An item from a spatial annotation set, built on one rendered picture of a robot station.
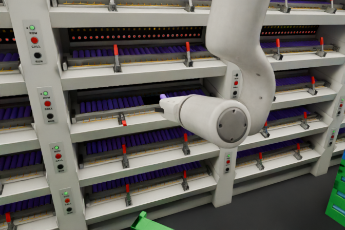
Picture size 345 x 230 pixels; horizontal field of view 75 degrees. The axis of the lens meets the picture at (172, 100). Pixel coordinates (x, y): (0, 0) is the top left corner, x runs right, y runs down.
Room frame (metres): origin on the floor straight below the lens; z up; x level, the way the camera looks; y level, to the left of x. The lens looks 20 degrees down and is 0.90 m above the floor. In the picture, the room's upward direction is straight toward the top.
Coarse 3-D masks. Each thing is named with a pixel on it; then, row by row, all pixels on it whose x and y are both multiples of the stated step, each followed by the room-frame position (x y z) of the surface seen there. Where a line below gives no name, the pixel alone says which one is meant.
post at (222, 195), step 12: (228, 72) 0.89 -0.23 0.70; (216, 84) 0.95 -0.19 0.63; (228, 84) 0.89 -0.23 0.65; (240, 84) 0.91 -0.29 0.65; (228, 96) 0.89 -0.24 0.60; (216, 168) 0.90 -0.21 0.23; (228, 180) 0.91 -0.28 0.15; (216, 192) 0.89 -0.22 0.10; (228, 192) 0.91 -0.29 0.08; (216, 204) 0.89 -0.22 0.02
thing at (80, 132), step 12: (156, 84) 0.96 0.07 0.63; (168, 84) 0.98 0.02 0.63; (180, 84) 1.00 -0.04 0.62; (204, 84) 1.05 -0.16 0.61; (144, 96) 0.93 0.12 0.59; (216, 96) 0.94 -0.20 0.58; (72, 108) 0.81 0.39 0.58; (72, 120) 0.72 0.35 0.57; (108, 120) 0.76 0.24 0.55; (132, 120) 0.77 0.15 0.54; (144, 120) 0.78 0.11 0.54; (156, 120) 0.78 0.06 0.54; (168, 120) 0.80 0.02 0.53; (72, 132) 0.68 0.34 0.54; (84, 132) 0.69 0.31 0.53; (96, 132) 0.71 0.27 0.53; (108, 132) 0.73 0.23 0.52; (120, 132) 0.74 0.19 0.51; (132, 132) 0.76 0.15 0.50
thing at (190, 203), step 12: (300, 168) 1.14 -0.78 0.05; (252, 180) 1.03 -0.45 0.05; (264, 180) 1.04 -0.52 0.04; (276, 180) 1.07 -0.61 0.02; (240, 192) 0.98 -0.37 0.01; (168, 204) 0.86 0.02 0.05; (180, 204) 0.86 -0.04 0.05; (192, 204) 0.88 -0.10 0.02; (120, 216) 0.79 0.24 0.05; (132, 216) 0.79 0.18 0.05; (156, 216) 0.82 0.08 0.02; (96, 228) 0.73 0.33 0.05; (108, 228) 0.74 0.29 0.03; (120, 228) 0.76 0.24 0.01
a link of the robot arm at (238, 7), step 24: (216, 0) 0.37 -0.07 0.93; (240, 0) 0.35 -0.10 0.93; (264, 0) 0.36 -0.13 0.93; (216, 24) 0.37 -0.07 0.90; (240, 24) 0.35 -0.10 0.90; (216, 48) 0.37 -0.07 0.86; (240, 48) 0.35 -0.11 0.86; (264, 72) 0.38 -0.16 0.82; (240, 96) 0.45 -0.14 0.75; (264, 96) 0.39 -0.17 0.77; (264, 120) 0.39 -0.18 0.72
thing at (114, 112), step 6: (126, 108) 0.80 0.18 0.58; (132, 108) 0.81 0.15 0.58; (138, 108) 0.81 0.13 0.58; (144, 108) 0.81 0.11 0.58; (150, 108) 0.82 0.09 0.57; (78, 114) 0.74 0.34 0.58; (84, 114) 0.75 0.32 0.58; (90, 114) 0.75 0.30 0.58; (96, 114) 0.75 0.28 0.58; (102, 114) 0.76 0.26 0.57; (108, 114) 0.77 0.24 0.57; (114, 114) 0.78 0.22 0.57; (78, 120) 0.73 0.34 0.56; (102, 120) 0.75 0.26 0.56
